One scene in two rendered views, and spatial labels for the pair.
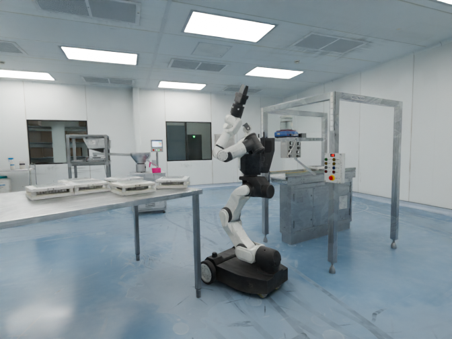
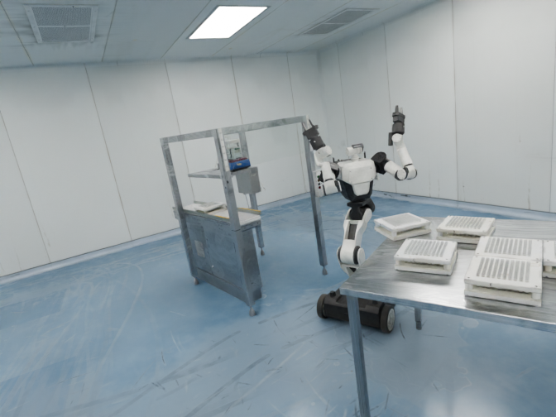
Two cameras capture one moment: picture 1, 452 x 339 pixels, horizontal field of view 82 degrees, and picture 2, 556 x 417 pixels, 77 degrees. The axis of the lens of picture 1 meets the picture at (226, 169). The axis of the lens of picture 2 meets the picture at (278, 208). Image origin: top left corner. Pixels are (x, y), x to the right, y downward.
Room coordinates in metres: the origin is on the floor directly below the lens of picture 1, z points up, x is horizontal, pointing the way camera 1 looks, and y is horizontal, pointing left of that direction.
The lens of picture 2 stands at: (3.16, 2.38, 1.64)
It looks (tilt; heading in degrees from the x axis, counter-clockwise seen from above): 14 degrees down; 263
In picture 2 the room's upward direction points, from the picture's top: 9 degrees counter-clockwise
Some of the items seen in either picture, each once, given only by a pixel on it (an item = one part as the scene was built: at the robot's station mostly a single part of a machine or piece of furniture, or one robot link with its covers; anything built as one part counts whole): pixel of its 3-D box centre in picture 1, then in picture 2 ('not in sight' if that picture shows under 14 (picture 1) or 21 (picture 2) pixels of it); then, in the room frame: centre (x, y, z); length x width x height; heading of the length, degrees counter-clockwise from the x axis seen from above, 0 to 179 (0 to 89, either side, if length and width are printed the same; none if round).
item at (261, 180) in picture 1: (256, 186); (361, 208); (2.14, -0.25, 0.86); 0.28 x 0.13 x 0.18; 46
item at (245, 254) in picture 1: (250, 251); not in sight; (2.19, -0.20, 0.28); 0.21 x 0.20 x 0.13; 46
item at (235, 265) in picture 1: (247, 259); (365, 287); (2.22, -0.18, 0.19); 0.64 x 0.52 x 0.33; 46
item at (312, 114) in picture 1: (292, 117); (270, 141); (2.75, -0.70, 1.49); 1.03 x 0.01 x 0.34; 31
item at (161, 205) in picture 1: (148, 192); not in sight; (4.94, 1.50, 0.38); 0.63 x 0.57 x 0.76; 110
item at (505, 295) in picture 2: not in sight; (503, 283); (2.16, 1.24, 0.88); 0.24 x 0.24 x 0.02; 45
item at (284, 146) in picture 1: (290, 148); (247, 181); (3.00, -0.75, 1.16); 0.22 x 0.11 x 0.20; 121
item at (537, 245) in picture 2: (87, 183); (508, 249); (1.99, 1.07, 0.93); 0.25 x 0.24 x 0.02; 45
